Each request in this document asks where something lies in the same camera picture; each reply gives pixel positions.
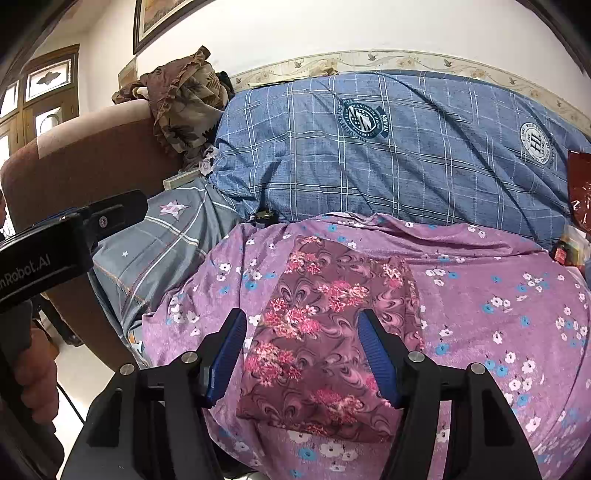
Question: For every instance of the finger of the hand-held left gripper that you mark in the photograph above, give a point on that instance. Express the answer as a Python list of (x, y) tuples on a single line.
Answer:
[(57, 219), (120, 212)]

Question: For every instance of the purple floral blanket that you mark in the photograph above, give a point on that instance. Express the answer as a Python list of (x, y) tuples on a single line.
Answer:
[(485, 286)]

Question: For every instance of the small framed picture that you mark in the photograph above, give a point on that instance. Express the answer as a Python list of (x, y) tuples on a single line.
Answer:
[(128, 69)]

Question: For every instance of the brown patterned cloth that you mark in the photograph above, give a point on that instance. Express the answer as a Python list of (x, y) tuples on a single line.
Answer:
[(184, 101)]

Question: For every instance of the person's left hand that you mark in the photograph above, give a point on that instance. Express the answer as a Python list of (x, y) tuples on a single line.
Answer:
[(41, 378)]

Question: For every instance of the red plastic bag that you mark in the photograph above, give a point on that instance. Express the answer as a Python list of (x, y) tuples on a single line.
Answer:
[(581, 184)]

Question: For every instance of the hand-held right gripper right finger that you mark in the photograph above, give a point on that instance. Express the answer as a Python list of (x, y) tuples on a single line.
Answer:
[(378, 360)]

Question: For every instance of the large framed painting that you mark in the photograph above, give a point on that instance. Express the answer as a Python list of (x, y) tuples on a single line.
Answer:
[(157, 18)]

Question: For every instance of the wooden door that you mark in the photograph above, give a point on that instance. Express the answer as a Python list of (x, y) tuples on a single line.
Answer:
[(27, 115)]

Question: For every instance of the grey patterned bed sheet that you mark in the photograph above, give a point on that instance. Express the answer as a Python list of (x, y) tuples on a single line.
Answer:
[(152, 249)]

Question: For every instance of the maroon floral shirt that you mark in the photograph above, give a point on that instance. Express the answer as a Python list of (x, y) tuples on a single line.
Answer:
[(314, 332)]

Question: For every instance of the small black object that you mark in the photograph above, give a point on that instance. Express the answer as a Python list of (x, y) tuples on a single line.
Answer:
[(267, 216)]

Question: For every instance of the small white green box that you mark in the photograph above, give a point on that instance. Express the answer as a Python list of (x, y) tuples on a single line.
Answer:
[(180, 179)]

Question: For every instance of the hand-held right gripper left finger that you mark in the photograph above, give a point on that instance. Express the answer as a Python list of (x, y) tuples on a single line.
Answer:
[(226, 357)]

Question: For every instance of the brown sofa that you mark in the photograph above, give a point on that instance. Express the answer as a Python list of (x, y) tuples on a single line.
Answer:
[(92, 161)]

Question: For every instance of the blue plaid quilt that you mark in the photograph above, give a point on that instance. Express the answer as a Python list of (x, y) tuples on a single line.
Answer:
[(415, 175)]

